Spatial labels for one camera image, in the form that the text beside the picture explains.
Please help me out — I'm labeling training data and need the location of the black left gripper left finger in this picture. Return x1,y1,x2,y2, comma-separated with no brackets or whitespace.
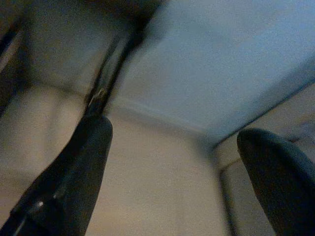
0,114,114,236

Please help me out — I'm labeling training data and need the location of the white sheeted bed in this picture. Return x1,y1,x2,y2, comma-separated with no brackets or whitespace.
108,0,315,148

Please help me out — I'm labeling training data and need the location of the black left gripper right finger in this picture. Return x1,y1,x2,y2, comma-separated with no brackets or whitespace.
236,127,315,236

